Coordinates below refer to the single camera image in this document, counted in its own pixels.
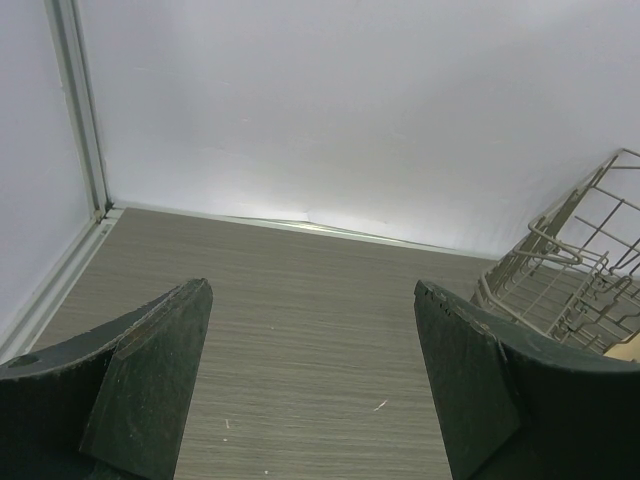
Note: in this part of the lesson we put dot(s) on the grey wire dish rack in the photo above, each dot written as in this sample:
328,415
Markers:
574,277

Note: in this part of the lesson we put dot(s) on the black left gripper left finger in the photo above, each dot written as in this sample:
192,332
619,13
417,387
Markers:
111,403

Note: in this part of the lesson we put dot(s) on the beige plate, rear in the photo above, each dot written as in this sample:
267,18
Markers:
626,351

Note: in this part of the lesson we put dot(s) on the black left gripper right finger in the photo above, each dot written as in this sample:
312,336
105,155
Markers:
514,404

